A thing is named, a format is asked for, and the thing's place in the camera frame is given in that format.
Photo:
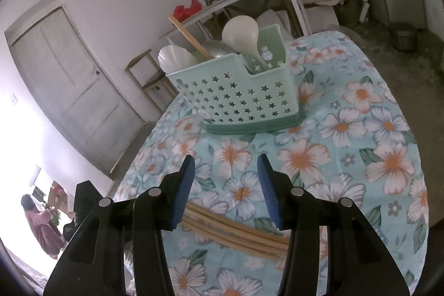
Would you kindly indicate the metal spoon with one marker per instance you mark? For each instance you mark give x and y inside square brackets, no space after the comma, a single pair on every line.
[218,49]

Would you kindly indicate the floral light blue tablecloth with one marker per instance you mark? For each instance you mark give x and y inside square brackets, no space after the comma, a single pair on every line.
[347,129]

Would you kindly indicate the metal cooking pot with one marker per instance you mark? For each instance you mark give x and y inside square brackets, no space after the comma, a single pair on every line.
[404,37]

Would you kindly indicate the white plastic rice spoon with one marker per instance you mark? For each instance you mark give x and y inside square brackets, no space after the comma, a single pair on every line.
[239,32]

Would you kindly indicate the white pillow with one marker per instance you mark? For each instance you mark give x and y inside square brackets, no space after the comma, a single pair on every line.
[272,22]

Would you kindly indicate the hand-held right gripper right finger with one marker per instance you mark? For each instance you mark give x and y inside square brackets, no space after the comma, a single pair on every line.
[269,195]

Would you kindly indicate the light green star-holed utensil basket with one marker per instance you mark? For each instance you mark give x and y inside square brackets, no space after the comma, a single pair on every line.
[242,101]

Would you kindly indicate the red plastic bag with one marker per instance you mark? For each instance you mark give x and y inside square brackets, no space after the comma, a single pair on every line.
[184,11]

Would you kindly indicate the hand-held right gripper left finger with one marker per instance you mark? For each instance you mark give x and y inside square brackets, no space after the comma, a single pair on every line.
[182,193]

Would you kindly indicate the white panel door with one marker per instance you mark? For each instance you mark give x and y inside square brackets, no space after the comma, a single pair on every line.
[76,84]

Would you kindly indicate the white shell-shaped spoon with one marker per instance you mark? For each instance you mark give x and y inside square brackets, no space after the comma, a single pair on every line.
[175,58]

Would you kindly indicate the wooden chair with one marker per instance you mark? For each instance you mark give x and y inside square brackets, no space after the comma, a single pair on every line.
[152,77]

